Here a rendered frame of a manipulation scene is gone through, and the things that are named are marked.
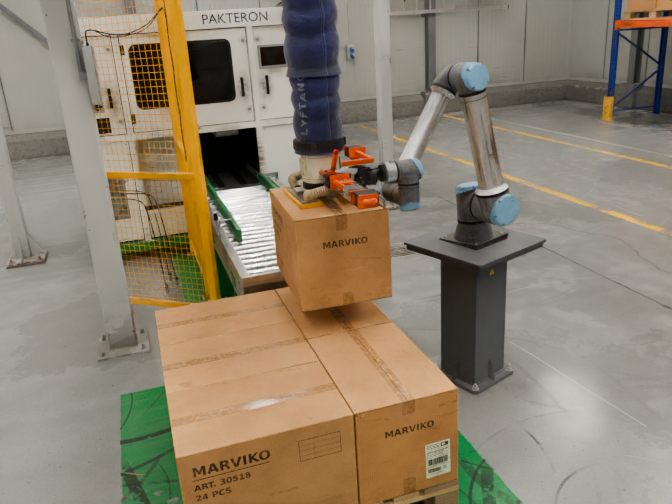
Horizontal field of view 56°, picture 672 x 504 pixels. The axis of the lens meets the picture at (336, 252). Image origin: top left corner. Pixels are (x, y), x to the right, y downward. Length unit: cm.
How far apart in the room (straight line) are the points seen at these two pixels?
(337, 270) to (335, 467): 80
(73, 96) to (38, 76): 817
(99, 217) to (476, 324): 217
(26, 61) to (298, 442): 1028
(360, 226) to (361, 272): 20
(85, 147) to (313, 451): 223
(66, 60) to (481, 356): 264
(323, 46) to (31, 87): 956
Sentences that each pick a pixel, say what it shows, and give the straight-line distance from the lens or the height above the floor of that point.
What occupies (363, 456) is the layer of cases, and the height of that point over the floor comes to 36.
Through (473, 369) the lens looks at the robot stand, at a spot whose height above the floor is 11.
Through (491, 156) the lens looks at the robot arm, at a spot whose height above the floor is 121.
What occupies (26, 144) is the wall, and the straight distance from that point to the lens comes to 1189.
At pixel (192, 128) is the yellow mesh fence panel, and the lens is 381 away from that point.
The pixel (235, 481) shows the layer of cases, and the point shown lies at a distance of 223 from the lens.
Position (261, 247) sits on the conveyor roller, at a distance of 386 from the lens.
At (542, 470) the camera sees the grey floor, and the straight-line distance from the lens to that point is 290.
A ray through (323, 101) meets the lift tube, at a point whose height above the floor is 150.
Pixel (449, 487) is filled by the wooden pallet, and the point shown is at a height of 12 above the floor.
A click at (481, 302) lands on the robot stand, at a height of 47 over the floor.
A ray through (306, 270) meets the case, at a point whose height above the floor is 86.
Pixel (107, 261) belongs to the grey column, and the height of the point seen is 58.
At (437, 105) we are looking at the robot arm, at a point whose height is 143.
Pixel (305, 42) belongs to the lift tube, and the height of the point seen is 173.
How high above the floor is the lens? 179
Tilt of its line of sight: 20 degrees down
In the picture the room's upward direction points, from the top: 4 degrees counter-clockwise
